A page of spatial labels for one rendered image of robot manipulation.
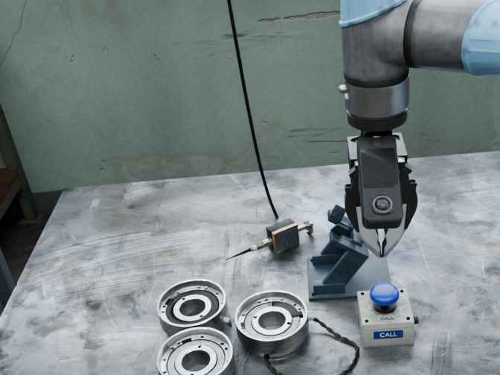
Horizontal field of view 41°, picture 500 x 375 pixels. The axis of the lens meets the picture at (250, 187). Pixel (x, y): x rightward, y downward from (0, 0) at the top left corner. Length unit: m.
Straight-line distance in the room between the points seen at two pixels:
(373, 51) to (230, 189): 0.65
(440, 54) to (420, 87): 1.87
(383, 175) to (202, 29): 1.75
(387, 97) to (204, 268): 0.50
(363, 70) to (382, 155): 0.11
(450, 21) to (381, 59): 0.08
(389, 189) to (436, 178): 0.55
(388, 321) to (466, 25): 0.42
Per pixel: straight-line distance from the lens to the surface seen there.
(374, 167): 0.80
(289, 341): 0.96
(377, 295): 0.95
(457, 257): 1.14
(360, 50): 0.77
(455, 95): 2.65
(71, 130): 2.75
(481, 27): 0.72
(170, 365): 0.96
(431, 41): 0.74
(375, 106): 0.79
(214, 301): 1.04
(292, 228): 1.15
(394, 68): 0.78
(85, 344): 1.08
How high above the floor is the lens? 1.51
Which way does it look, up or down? 32 degrees down
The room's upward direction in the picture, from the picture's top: 8 degrees counter-clockwise
